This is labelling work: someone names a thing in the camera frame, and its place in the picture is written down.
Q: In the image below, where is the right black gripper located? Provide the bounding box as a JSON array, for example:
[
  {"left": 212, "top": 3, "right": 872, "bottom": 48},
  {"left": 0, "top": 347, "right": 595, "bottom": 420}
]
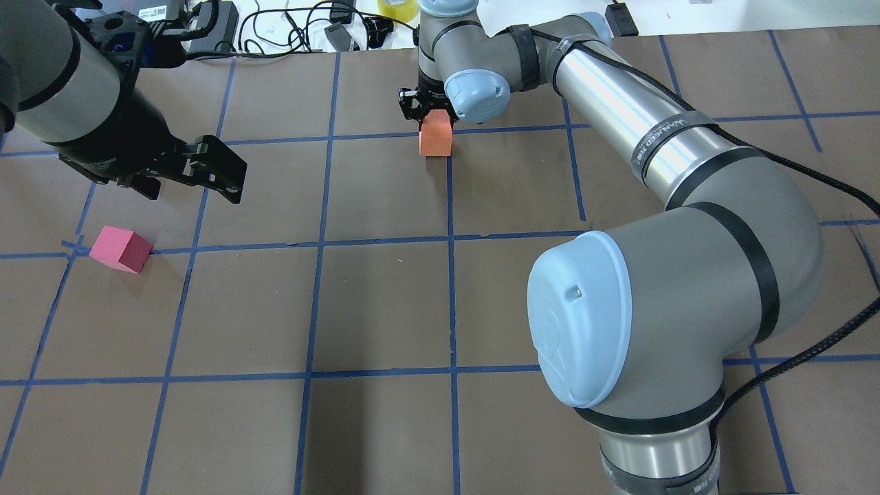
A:
[{"left": 399, "top": 72, "right": 458, "bottom": 126}]

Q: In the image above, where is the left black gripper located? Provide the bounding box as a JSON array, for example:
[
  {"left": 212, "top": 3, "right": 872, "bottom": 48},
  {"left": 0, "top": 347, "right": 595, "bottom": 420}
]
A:
[{"left": 58, "top": 89, "right": 248, "bottom": 205}]

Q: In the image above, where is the orange foam block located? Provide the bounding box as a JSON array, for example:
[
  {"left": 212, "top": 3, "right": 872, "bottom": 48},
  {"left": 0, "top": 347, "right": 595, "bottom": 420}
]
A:
[{"left": 419, "top": 109, "right": 453, "bottom": 157}]

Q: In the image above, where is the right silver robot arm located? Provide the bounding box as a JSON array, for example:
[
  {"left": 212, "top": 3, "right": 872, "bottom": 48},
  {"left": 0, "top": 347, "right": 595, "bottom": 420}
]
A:
[{"left": 419, "top": 1, "right": 824, "bottom": 494}]

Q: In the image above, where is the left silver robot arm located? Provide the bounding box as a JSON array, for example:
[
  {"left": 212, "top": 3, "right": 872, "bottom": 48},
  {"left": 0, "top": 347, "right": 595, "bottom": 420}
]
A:
[{"left": 1, "top": 1, "right": 246, "bottom": 204}]

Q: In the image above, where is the yellow tape roll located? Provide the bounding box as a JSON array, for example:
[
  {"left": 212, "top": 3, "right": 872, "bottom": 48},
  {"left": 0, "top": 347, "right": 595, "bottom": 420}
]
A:
[{"left": 377, "top": 0, "right": 419, "bottom": 23}]

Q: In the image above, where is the red foam block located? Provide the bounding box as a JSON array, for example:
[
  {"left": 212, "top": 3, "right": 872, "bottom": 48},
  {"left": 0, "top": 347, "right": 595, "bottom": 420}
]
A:
[{"left": 89, "top": 225, "right": 153, "bottom": 274}]

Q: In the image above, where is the black device box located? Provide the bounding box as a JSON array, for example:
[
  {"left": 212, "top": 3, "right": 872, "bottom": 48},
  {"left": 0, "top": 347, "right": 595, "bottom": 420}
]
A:
[{"left": 134, "top": 0, "right": 240, "bottom": 59}]

